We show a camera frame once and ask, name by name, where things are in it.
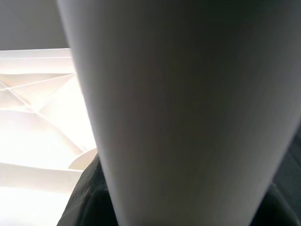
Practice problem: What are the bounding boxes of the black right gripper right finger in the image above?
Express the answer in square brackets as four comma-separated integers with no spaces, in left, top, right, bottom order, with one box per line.
[250,183,301,226]

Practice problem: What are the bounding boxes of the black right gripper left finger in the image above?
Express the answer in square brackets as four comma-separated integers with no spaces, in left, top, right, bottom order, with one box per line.
[56,155,120,226]

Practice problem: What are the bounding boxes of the white plastic children table top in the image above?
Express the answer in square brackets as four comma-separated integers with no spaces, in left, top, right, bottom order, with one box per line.
[0,48,99,226]

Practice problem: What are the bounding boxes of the white plastic table leg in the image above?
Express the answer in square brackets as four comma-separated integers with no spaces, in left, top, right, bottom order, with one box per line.
[56,0,301,226]

